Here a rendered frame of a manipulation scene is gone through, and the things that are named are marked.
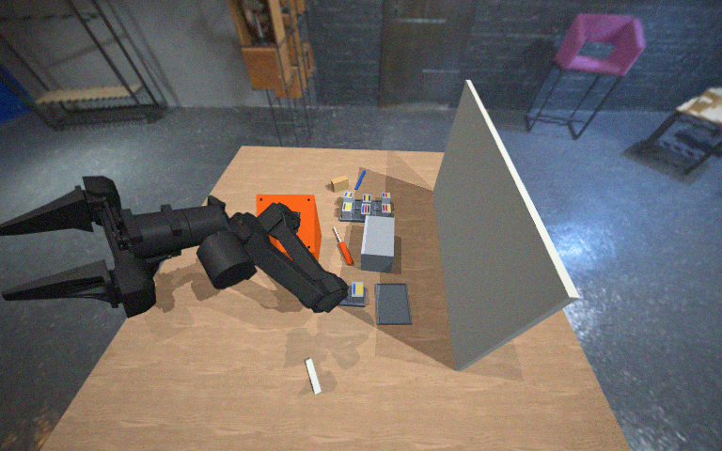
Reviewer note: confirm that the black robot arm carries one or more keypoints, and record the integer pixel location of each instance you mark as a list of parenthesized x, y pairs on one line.
[(230, 248)]

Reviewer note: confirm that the orange-handled screwdriver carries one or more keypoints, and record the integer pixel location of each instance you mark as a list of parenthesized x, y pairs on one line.
[(344, 250)]

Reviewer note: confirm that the white flat bar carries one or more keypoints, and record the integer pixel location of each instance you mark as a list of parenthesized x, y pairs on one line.
[(313, 376)]

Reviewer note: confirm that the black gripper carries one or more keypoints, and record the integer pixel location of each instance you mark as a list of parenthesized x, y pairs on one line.
[(145, 235)]

